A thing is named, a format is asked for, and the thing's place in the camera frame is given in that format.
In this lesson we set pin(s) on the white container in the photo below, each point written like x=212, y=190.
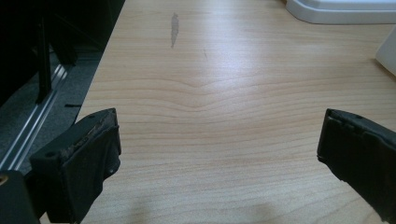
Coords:
x=387, y=53

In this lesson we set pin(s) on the aluminium floor rail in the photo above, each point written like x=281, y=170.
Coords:
x=32, y=115

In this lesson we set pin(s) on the black metal stand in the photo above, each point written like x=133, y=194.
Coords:
x=43, y=53

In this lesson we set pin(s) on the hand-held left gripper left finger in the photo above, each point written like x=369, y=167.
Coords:
x=77, y=161

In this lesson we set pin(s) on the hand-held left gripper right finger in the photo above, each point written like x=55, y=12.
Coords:
x=361, y=155

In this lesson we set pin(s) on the white plastic tray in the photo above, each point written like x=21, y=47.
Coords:
x=342, y=11

